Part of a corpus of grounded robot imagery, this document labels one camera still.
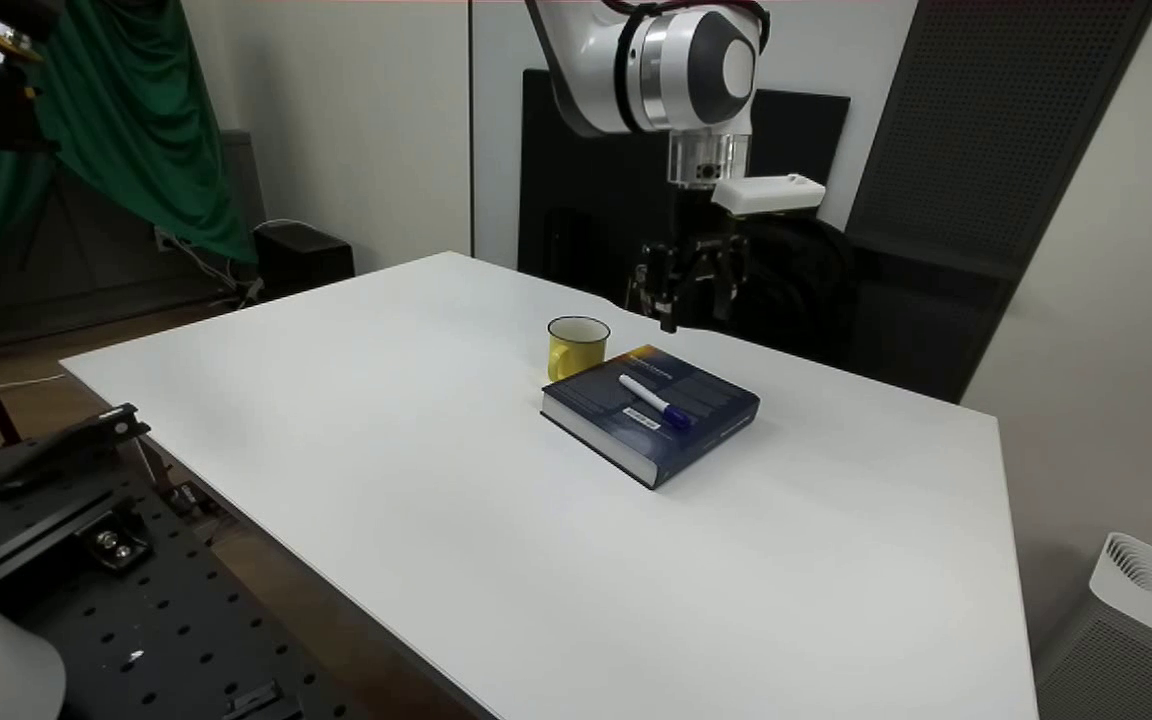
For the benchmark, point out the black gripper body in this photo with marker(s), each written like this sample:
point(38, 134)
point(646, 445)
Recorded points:
point(703, 247)

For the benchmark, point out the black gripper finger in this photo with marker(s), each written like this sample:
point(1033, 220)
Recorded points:
point(726, 306)
point(664, 311)

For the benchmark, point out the white and blue marker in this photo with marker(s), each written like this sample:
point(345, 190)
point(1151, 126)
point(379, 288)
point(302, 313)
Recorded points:
point(653, 401)

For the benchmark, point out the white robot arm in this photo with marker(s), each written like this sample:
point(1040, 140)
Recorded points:
point(676, 69)

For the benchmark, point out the yellow enamel cup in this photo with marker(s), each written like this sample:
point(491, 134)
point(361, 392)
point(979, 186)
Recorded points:
point(574, 345)

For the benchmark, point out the large black panel board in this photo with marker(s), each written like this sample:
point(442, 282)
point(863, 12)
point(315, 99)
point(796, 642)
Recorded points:
point(588, 207)

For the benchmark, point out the dark blue hardcover book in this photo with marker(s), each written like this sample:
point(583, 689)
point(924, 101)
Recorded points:
point(628, 434)

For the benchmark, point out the small black speaker box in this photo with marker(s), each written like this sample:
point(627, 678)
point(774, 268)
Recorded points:
point(296, 256)

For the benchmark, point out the white grey bin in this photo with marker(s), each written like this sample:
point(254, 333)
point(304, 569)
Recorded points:
point(1103, 663)

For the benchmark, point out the black table clamp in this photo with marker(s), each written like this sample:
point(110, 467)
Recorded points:
point(51, 457)

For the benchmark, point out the green hanging curtain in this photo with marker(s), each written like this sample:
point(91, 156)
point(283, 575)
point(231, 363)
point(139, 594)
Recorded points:
point(112, 94)

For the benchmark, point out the black perforated breadboard plate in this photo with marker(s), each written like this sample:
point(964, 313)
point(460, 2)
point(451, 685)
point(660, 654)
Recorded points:
point(146, 618)

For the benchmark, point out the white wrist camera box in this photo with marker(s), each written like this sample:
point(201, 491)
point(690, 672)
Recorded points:
point(766, 193)

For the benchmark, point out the dark grey wall panel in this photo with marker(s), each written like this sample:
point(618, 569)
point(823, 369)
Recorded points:
point(985, 126)

